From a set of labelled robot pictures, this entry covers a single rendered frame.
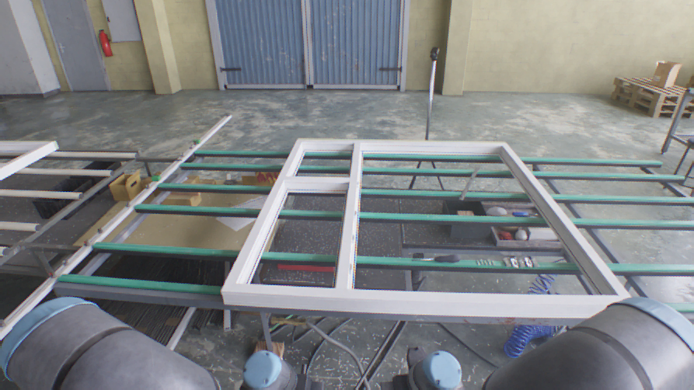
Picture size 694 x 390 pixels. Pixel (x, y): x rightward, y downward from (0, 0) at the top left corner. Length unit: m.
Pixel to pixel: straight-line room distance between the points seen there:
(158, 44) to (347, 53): 3.86
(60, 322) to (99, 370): 0.10
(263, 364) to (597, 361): 0.75
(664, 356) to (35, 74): 10.25
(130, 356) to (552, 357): 0.47
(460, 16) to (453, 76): 1.10
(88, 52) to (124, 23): 1.37
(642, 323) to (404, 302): 0.90
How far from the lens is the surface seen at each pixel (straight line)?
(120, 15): 8.92
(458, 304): 1.35
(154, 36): 8.37
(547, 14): 8.14
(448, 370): 1.01
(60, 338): 0.53
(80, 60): 10.04
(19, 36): 10.16
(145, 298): 1.65
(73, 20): 9.88
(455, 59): 7.30
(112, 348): 0.49
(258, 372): 1.01
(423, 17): 7.51
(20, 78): 10.54
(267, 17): 7.70
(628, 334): 0.52
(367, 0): 7.37
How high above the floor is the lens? 1.90
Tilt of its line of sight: 28 degrees down
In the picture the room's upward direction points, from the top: 1 degrees counter-clockwise
